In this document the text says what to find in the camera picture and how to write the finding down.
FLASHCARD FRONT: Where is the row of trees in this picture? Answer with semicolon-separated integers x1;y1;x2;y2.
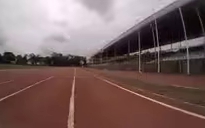
0;50;88;67

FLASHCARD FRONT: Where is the roofed grandstand building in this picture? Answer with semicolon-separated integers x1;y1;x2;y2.
88;0;205;76

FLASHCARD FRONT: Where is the red running track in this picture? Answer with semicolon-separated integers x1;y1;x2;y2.
0;66;205;128

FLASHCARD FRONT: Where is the grass field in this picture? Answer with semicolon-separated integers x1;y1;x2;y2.
0;63;54;71

